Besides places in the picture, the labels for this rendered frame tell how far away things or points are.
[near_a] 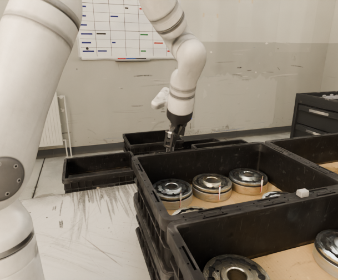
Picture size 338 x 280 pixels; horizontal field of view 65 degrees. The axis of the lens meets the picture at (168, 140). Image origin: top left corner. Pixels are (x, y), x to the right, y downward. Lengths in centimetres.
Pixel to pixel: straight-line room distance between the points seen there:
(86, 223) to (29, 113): 54
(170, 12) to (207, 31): 309
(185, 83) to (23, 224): 45
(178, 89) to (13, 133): 43
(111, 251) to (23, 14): 57
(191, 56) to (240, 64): 329
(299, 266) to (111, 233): 49
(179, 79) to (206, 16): 302
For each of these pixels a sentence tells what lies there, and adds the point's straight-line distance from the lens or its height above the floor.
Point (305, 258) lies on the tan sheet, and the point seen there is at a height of 83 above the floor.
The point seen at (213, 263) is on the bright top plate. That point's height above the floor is 86.
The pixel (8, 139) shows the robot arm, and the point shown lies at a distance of 37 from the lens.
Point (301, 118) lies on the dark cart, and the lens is 223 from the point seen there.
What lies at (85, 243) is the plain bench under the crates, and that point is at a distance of 80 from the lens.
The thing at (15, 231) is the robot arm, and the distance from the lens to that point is 44.
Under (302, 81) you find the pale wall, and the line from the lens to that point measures 460.
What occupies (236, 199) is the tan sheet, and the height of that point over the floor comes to 83.
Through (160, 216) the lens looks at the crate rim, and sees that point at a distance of 46.
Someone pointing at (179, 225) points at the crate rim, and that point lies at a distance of 43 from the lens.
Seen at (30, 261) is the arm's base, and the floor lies 90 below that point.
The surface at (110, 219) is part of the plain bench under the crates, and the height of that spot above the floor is 70.
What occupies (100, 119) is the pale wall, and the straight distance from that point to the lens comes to 338.
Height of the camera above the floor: 118
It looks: 18 degrees down
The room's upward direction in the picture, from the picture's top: straight up
